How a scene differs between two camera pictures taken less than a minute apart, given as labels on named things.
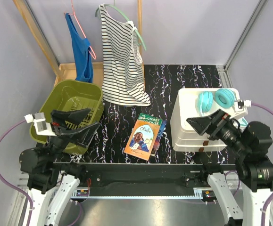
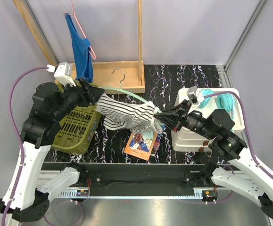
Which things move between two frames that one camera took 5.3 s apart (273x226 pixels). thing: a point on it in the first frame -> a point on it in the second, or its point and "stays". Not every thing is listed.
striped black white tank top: x=123 y=78 -> x=121 y=115
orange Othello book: x=142 y=141 stays
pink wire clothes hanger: x=82 y=31 stays
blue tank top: x=83 y=58 stays
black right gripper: x=201 y=124 -> x=170 y=117
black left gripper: x=82 y=134 -> x=89 y=94
